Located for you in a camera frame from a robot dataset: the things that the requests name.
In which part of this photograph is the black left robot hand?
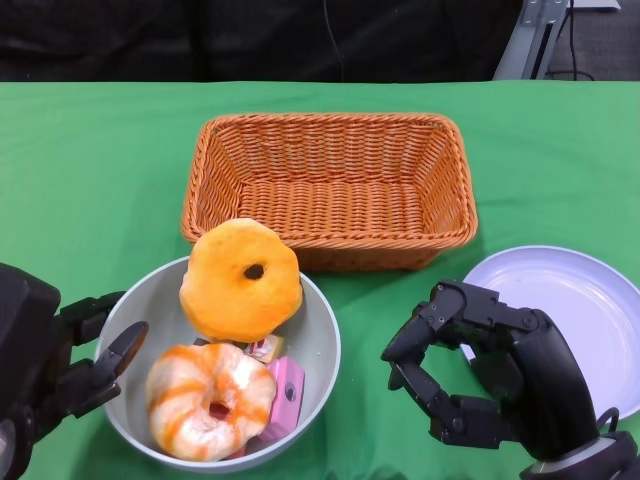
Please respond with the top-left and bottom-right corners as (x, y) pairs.
(29, 291), (150, 444)

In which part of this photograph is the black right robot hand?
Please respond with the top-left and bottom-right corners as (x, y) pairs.
(380, 279), (601, 460)

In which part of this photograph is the grey round bowl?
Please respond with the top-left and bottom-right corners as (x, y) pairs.
(94, 255), (343, 474)

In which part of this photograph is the orange bagel bread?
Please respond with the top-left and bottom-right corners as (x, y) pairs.
(178, 218), (304, 345)

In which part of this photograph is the white round plate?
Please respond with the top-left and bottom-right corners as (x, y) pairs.
(459, 244), (640, 421)

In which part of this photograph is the white orange-striped donut bread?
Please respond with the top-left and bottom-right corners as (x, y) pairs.
(145, 342), (278, 462)

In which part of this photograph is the yellow decorated cake slice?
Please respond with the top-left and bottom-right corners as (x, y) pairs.
(242, 333), (285, 365)

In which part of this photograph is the pink cake slice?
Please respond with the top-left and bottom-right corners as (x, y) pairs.
(257, 355), (306, 444)

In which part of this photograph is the orange wicker basket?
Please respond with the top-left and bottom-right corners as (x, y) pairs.
(180, 112), (480, 272)

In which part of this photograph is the green tablecloth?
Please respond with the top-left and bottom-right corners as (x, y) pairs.
(0, 79), (640, 480)

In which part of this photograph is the black fabric backdrop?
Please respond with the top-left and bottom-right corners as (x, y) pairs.
(0, 0), (524, 85)

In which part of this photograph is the grey metal stand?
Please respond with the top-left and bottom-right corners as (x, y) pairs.
(493, 0), (576, 81)

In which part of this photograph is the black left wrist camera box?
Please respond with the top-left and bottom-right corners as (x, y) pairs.
(0, 263), (62, 416)

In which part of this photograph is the black floor cable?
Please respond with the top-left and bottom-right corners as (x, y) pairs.
(547, 24), (596, 81)

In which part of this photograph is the thin black hanging cable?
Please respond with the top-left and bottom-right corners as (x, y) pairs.
(322, 0), (347, 84)

